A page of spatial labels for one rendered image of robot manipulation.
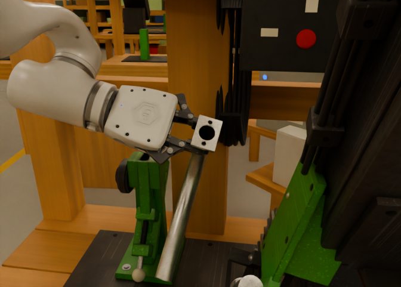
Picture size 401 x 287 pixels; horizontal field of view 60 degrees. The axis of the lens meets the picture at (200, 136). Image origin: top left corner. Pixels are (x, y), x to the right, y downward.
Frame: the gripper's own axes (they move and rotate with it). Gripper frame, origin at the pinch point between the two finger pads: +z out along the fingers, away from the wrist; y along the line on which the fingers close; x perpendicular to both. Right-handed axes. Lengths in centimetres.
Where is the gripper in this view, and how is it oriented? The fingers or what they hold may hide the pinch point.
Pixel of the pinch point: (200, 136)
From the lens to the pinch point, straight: 58.1
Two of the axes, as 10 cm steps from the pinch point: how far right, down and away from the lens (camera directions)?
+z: 9.6, 2.8, 0.1
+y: 2.6, -8.9, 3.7
